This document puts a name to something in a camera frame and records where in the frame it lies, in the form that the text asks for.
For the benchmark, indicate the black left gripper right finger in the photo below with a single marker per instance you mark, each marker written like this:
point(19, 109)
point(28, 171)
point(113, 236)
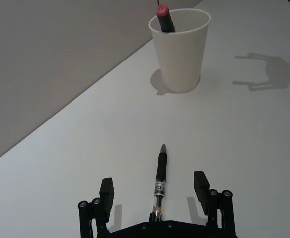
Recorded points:
point(201, 191)

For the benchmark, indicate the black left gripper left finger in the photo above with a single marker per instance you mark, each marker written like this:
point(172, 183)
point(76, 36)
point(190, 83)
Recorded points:
point(106, 196)

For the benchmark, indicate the black pen with clear barrel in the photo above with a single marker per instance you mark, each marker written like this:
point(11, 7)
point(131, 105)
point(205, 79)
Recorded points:
point(161, 178)

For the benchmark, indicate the white paper cup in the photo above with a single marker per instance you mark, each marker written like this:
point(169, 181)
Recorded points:
point(179, 54)

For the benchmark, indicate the black marker with red end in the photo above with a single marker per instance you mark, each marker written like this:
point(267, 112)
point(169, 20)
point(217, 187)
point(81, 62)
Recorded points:
point(166, 21)

